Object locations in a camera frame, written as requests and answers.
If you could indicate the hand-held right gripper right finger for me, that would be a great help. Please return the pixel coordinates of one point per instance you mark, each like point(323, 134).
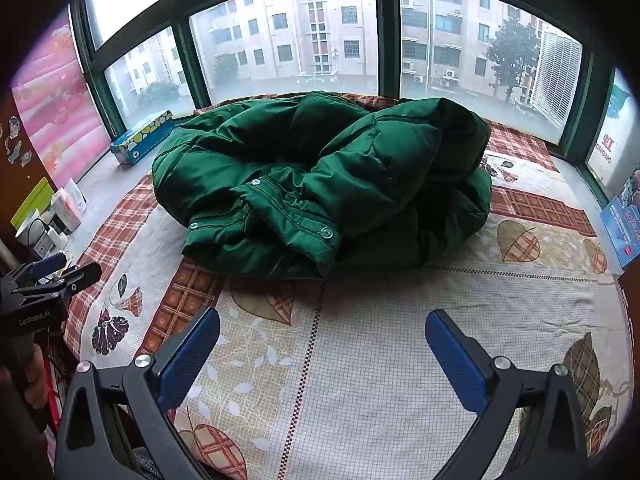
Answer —
point(455, 360)

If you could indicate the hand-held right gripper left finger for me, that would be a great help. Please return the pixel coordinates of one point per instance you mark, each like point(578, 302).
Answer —
point(190, 355)

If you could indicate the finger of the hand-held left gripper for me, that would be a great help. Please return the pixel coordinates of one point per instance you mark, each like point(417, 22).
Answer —
point(47, 265)
point(75, 276)

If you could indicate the green down jacket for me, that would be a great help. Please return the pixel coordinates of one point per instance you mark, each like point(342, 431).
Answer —
point(320, 180)

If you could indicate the person's left hand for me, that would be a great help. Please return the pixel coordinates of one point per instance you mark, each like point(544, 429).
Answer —
point(12, 382)

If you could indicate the white cup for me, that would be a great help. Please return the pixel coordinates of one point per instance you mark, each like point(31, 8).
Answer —
point(26, 232)

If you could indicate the lime green box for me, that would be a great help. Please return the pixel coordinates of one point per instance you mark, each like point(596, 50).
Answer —
point(30, 200)

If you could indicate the plaid leaf-print bed blanket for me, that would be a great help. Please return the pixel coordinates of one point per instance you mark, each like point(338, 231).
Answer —
point(360, 350)

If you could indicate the blue dotted tissue box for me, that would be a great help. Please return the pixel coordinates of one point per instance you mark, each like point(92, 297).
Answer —
point(140, 137)

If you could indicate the pink printed curtain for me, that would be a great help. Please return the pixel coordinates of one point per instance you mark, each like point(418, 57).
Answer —
point(55, 105)

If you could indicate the blue printed booklet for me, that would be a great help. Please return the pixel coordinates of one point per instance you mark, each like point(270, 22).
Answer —
point(622, 225)

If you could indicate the white window sign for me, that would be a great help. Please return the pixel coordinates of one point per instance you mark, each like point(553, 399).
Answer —
point(615, 140)

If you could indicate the white slatted window guard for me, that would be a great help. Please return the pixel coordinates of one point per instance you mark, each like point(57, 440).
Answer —
point(555, 80)

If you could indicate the cartoon wall stickers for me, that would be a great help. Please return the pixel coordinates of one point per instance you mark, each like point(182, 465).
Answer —
point(14, 140)

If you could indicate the green window frame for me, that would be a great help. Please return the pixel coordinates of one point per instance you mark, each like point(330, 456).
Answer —
point(387, 35)

